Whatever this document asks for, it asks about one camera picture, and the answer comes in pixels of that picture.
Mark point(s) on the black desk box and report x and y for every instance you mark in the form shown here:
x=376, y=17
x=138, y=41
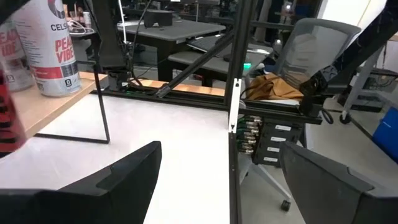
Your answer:
x=158, y=17

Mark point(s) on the black labelled connector box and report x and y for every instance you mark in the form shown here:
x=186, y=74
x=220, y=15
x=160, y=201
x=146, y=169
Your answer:
x=276, y=140

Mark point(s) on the wooden shelf with black legs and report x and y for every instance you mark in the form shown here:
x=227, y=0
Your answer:
x=46, y=105

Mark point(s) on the blue plastic bin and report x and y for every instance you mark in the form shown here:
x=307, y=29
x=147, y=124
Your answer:
x=387, y=133

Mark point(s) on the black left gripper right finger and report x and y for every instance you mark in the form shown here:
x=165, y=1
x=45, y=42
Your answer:
x=326, y=193

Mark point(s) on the grey desk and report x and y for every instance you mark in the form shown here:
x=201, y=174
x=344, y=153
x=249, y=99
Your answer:
x=174, y=31

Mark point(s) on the black metal table frame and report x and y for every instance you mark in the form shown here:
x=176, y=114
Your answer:
x=241, y=46

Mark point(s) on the white post bracket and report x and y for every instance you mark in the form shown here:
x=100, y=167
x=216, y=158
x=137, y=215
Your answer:
x=234, y=105

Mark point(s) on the mustard yellow cloth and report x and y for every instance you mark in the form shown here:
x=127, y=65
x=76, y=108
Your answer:
x=273, y=88

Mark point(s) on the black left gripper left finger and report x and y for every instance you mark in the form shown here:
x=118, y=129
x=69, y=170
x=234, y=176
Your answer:
x=109, y=193

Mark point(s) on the red soda can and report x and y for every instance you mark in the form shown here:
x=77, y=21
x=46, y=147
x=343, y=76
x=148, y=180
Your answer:
x=11, y=118

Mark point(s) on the grey mesh office chair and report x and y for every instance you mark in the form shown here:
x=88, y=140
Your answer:
x=314, y=46

